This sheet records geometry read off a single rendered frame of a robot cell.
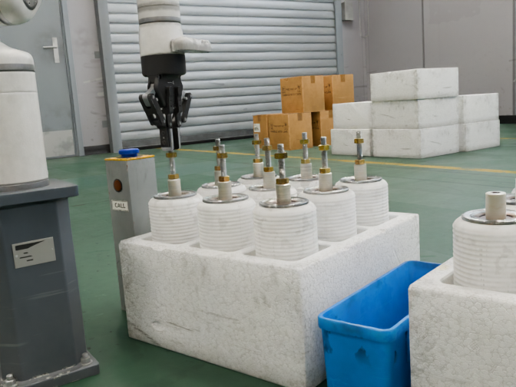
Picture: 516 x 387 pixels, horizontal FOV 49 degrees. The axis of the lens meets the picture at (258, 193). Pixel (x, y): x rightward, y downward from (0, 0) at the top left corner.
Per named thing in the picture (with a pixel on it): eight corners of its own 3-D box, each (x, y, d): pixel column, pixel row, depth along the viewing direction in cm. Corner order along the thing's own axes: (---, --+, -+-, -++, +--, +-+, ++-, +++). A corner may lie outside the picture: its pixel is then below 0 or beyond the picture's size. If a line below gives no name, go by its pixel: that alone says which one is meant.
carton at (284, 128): (312, 147, 484) (311, 111, 479) (289, 150, 471) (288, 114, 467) (292, 147, 509) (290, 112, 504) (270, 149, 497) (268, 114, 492)
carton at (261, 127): (281, 144, 537) (279, 113, 533) (296, 145, 517) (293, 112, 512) (253, 148, 522) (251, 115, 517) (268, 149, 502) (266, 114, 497)
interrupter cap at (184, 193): (146, 201, 98) (145, 197, 98) (165, 194, 105) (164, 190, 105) (186, 200, 96) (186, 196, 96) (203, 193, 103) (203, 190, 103)
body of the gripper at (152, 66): (158, 54, 102) (163, 107, 104) (129, 52, 95) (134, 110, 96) (194, 51, 99) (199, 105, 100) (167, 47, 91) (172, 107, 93)
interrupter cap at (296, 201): (261, 212, 82) (261, 207, 82) (256, 203, 89) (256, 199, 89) (313, 207, 82) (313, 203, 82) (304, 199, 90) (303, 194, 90)
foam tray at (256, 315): (306, 395, 79) (299, 269, 76) (127, 337, 103) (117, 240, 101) (421, 305, 109) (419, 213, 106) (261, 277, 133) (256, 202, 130)
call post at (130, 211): (142, 316, 113) (126, 160, 109) (120, 310, 118) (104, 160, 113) (169, 305, 119) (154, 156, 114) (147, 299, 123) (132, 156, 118)
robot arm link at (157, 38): (186, 50, 90) (183, 9, 89) (128, 57, 94) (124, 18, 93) (214, 53, 98) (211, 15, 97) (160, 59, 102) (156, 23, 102)
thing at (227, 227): (265, 312, 92) (257, 201, 89) (205, 319, 91) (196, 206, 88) (259, 293, 101) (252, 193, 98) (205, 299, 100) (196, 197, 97)
